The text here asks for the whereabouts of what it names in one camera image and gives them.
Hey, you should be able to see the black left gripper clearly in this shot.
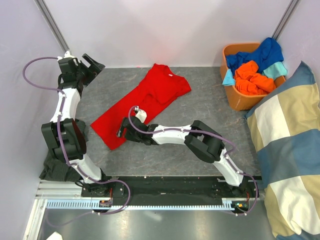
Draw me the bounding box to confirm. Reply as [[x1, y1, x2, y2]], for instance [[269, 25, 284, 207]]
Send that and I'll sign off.
[[75, 54, 105, 88]]

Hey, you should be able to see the red t shirt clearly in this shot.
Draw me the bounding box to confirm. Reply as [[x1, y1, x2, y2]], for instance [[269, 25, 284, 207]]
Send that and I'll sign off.
[[91, 63, 192, 150]]

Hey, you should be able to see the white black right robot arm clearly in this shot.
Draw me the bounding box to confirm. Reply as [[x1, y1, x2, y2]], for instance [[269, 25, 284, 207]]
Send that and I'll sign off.
[[117, 116, 247, 197]]

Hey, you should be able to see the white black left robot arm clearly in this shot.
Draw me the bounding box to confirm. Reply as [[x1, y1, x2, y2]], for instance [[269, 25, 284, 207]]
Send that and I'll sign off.
[[41, 51, 110, 197]]

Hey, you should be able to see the dark green striped folded shirt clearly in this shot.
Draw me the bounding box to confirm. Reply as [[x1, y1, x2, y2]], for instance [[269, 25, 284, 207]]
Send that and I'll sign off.
[[39, 118, 88, 182]]

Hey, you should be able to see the orange plastic laundry basket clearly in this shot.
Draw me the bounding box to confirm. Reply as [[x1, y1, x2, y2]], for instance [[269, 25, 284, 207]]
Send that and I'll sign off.
[[220, 52, 286, 111]]

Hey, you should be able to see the orange t shirt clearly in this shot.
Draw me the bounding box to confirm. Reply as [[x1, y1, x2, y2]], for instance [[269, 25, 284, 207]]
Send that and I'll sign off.
[[234, 60, 276, 96]]

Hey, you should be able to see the white object bottom left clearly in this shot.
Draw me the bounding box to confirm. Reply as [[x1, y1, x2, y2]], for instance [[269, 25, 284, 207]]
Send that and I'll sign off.
[[46, 231, 63, 240]]

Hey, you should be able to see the blue and teal t shirt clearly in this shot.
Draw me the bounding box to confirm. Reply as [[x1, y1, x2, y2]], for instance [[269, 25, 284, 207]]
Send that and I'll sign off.
[[222, 37, 288, 80]]

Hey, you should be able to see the blue and beige checked pillow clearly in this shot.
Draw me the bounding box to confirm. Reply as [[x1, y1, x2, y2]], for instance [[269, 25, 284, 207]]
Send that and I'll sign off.
[[245, 62, 320, 240]]

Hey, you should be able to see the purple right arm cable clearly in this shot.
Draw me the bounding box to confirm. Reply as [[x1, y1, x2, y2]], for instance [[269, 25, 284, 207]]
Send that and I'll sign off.
[[127, 105, 259, 218]]

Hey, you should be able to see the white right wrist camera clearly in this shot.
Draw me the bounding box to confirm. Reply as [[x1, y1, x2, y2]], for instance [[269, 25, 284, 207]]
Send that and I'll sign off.
[[133, 106, 147, 124]]

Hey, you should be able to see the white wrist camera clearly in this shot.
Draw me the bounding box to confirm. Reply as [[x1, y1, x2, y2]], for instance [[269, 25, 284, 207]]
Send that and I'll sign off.
[[133, 106, 147, 124], [57, 50, 75, 61]]

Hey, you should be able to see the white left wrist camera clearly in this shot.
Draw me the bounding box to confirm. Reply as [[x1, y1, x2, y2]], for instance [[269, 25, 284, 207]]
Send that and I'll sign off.
[[57, 50, 75, 61]]

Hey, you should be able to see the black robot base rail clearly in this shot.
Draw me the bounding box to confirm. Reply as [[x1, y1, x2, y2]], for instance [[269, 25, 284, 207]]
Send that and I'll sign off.
[[76, 176, 257, 198]]

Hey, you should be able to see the aluminium corner frame post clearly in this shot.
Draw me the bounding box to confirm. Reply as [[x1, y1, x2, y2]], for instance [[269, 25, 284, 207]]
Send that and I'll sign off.
[[34, 0, 70, 52]]

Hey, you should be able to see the light blue slotted cable duct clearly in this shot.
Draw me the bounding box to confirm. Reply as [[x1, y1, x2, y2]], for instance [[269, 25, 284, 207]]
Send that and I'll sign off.
[[46, 199, 236, 211]]

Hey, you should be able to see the right aluminium corner post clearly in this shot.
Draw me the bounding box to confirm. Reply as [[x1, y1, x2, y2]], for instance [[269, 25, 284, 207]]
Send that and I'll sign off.
[[272, 0, 301, 41]]

